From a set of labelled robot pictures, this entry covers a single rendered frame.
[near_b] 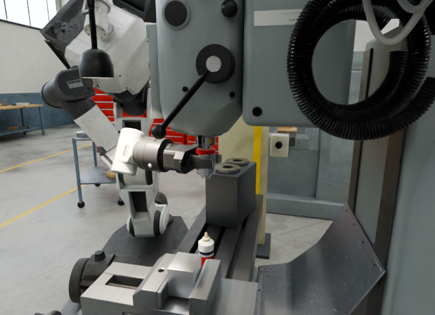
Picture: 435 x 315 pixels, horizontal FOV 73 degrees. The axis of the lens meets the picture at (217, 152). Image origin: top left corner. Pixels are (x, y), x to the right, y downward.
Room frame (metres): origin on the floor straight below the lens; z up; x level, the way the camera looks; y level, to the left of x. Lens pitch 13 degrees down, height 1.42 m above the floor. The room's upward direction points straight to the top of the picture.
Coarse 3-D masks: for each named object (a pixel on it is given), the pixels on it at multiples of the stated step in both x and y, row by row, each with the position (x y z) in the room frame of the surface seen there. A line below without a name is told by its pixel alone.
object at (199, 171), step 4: (200, 156) 0.67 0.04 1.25; (204, 156) 0.66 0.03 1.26; (208, 156) 0.67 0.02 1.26; (212, 156) 0.67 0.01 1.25; (212, 168) 0.67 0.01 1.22; (196, 172) 0.68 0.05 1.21; (200, 172) 0.67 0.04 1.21; (204, 172) 0.66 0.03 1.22; (208, 172) 0.67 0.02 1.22; (212, 172) 0.67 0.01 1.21
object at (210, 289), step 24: (120, 264) 0.61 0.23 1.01; (216, 264) 0.55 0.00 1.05; (96, 288) 0.53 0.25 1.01; (120, 288) 0.53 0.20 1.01; (192, 288) 0.48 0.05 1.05; (216, 288) 0.52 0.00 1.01; (240, 288) 0.53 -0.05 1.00; (96, 312) 0.50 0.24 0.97; (120, 312) 0.48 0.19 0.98; (144, 312) 0.47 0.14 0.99; (168, 312) 0.46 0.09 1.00; (192, 312) 0.45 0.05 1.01; (216, 312) 0.46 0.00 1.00; (240, 312) 0.46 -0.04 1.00
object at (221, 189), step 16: (240, 160) 1.10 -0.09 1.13; (224, 176) 0.93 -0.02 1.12; (240, 176) 0.94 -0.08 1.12; (208, 192) 0.95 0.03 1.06; (224, 192) 0.93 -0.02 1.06; (240, 192) 0.94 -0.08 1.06; (208, 208) 0.95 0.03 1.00; (224, 208) 0.93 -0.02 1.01; (240, 208) 0.94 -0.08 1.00; (224, 224) 0.93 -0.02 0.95
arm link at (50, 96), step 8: (48, 88) 0.94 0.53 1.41; (48, 96) 0.95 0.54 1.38; (56, 96) 0.92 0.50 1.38; (56, 104) 0.97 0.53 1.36; (64, 104) 0.93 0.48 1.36; (72, 104) 0.93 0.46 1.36; (80, 104) 0.94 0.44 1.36; (88, 104) 0.96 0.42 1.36; (72, 112) 0.94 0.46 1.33; (80, 112) 0.94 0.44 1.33
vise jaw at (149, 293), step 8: (168, 256) 0.58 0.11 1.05; (160, 264) 0.55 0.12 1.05; (168, 264) 0.55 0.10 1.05; (152, 272) 0.52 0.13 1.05; (160, 272) 0.52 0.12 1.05; (144, 280) 0.51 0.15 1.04; (152, 280) 0.50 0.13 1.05; (160, 280) 0.50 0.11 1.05; (144, 288) 0.47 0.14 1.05; (152, 288) 0.47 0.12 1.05; (160, 288) 0.47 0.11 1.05; (136, 296) 0.47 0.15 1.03; (144, 296) 0.47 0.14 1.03; (152, 296) 0.47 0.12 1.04; (160, 296) 0.46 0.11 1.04; (136, 304) 0.48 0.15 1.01; (144, 304) 0.47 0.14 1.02; (152, 304) 0.47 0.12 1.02; (160, 304) 0.46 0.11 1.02
